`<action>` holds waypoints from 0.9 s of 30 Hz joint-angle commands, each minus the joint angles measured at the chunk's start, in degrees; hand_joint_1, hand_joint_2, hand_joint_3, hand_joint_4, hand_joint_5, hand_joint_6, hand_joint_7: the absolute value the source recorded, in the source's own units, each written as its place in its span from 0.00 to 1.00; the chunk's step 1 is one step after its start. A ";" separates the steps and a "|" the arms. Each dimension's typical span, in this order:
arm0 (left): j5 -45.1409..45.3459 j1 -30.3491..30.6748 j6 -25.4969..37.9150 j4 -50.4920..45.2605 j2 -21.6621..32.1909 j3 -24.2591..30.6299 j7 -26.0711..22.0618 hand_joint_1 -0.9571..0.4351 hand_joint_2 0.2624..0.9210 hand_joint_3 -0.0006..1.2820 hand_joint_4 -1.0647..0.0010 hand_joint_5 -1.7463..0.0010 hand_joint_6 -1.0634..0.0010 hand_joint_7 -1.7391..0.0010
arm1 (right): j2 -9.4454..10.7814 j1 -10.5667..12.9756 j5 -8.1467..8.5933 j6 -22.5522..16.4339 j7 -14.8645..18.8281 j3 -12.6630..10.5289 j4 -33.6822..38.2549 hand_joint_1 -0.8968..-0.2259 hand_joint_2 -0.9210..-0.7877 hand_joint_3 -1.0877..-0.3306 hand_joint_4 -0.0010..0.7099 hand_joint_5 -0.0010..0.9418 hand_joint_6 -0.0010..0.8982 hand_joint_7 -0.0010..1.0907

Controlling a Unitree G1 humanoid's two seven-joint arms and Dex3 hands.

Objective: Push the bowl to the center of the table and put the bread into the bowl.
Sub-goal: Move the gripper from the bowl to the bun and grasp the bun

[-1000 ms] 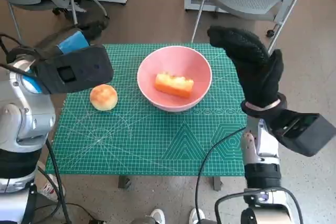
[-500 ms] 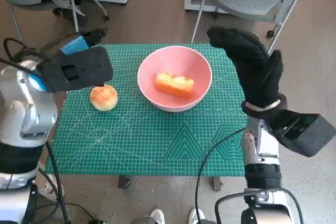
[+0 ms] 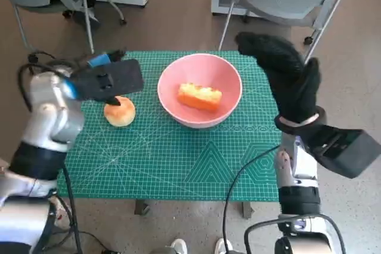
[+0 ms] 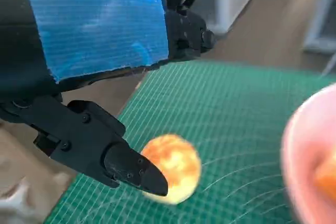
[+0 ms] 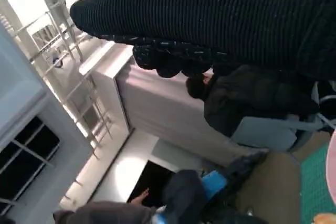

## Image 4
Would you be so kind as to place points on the bare left hand blue tape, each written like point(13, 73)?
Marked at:
point(99, 30)

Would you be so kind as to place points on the round toy bread bun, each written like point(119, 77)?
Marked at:
point(178, 163)

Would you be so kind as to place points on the pink bowl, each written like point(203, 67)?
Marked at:
point(302, 142)

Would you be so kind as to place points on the square toy toast slice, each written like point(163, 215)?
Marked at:
point(328, 179)

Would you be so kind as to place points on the green cutting mat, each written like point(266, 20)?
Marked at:
point(236, 103)

